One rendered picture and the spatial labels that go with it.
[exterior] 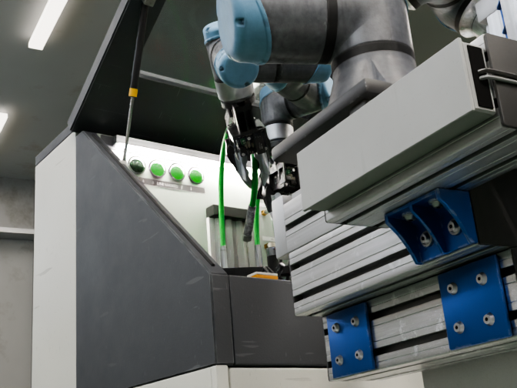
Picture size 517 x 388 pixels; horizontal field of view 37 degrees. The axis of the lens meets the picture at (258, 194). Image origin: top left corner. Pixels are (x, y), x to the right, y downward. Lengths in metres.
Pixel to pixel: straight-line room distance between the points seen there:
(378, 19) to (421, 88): 0.37
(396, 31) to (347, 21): 0.07
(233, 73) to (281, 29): 0.37
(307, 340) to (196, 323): 0.22
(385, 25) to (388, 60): 0.05
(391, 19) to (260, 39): 0.18
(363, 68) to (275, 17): 0.13
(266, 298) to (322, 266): 0.41
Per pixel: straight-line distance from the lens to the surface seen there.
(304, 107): 1.79
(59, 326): 1.95
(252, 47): 1.03
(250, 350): 1.37
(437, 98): 0.68
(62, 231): 1.99
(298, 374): 1.43
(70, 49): 7.40
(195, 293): 1.39
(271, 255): 1.78
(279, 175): 1.75
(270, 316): 1.41
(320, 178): 0.81
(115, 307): 1.68
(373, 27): 1.05
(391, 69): 1.01
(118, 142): 1.97
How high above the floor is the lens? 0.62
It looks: 20 degrees up
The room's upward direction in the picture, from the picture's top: 5 degrees counter-clockwise
